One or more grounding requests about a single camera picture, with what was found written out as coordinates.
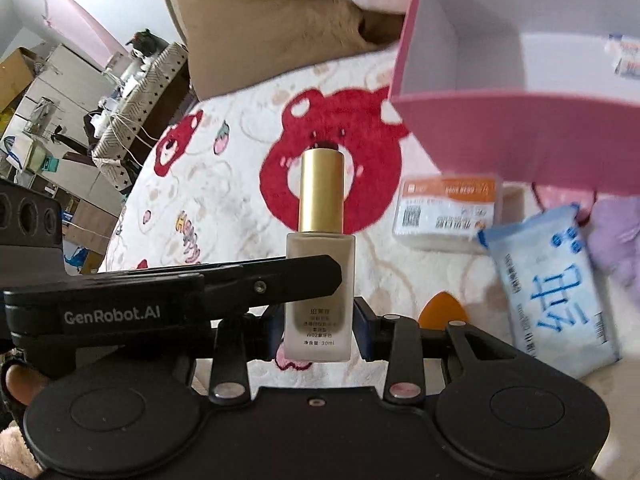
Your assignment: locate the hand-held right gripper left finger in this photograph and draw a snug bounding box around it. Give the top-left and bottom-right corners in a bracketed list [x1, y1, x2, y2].
[192, 305, 286, 406]

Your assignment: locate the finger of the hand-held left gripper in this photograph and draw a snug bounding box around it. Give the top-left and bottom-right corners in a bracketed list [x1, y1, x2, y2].
[200, 254, 343, 322]

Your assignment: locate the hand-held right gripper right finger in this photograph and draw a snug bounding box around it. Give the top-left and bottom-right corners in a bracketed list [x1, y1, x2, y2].
[353, 297, 538, 403]

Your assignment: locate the orange makeup sponge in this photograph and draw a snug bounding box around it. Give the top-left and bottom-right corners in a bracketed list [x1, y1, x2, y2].
[419, 292, 471, 328]

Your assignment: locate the foundation bottle with gold cap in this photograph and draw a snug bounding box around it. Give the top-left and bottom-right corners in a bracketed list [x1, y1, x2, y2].
[276, 147, 357, 363]

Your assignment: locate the clear plastic box orange label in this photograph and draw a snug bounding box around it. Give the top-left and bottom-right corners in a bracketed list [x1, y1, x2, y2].
[392, 172, 503, 251]

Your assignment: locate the light blue tissue packet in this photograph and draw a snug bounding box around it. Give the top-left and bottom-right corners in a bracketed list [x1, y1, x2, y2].
[477, 202, 621, 381]

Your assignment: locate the pink cardboard box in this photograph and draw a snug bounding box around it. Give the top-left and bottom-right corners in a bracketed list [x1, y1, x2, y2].
[389, 0, 640, 193]

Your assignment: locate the purple plush toy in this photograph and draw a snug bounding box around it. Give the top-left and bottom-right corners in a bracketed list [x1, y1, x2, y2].
[582, 195, 640, 291]

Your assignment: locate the small white printed packet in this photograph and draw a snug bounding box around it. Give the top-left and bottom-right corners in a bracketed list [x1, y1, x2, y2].
[605, 32, 640, 78]

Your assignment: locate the person's left hand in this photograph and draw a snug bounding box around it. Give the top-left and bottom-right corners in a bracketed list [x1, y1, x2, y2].
[4, 361, 52, 397]

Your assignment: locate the white cabinet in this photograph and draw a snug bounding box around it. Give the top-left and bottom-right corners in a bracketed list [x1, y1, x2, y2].
[20, 42, 136, 161]

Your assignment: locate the brown pillow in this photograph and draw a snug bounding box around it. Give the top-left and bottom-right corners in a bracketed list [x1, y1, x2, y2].
[185, 0, 406, 103]

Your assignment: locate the brown cardboard box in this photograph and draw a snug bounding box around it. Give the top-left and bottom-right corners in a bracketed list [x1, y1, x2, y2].
[0, 47, 37, 113]

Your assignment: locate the dark cat figure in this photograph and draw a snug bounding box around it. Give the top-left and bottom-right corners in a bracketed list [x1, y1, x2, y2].
[125, 29, 168, 58]

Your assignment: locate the pink wall panel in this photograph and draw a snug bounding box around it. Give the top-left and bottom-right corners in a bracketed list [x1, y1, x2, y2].
[42, 0, 131, 68]

